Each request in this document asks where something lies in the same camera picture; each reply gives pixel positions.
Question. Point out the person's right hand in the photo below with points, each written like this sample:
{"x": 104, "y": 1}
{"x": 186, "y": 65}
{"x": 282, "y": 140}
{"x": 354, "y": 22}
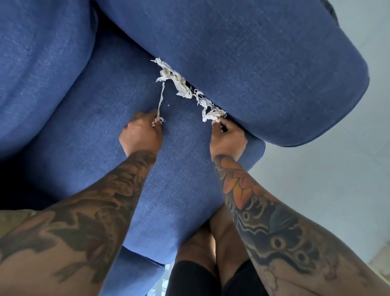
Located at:
{"x": 228, "y": 140}

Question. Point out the black shorts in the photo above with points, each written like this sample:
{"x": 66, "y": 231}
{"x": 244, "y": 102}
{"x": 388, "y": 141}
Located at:
{"x": 195, "y": 280}

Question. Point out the blue sofa back cushion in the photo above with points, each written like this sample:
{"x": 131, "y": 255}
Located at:
{"x": 39, "y": 67}

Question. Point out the person's leg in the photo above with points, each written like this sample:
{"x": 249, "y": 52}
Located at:
{"x": 228, "y": 244}
{"x": 196, "y": 247}

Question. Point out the person's right leg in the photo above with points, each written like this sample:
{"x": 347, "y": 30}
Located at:
{"x": 228, "y": 244}

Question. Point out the white shredded paper scraps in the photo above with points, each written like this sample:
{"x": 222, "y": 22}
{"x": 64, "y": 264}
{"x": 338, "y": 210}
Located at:
{"x": 181, "y": 87}

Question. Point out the person's left leg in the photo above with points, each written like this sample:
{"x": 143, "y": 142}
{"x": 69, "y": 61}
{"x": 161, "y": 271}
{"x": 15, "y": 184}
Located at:
{"x": 196, "y": 247}

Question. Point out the blue fabric sofa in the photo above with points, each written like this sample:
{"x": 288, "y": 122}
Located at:
{"x": 259, "y": 67}

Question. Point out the person's left hand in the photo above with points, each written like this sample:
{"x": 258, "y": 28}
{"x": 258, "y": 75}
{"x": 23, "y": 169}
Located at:
{"x": 141, "y": 135}

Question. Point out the person's right forearm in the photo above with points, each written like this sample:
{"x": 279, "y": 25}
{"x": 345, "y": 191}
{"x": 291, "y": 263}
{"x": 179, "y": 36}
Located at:
{"x": 289, "y": 238}

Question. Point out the yellow throw pillow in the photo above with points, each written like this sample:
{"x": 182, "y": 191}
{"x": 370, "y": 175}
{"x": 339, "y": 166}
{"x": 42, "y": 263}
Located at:
{"x": 15, "y": 221}

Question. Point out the person's left forearm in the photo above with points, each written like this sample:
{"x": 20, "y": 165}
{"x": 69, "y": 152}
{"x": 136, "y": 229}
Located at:
{"x": 85, "y": 219}

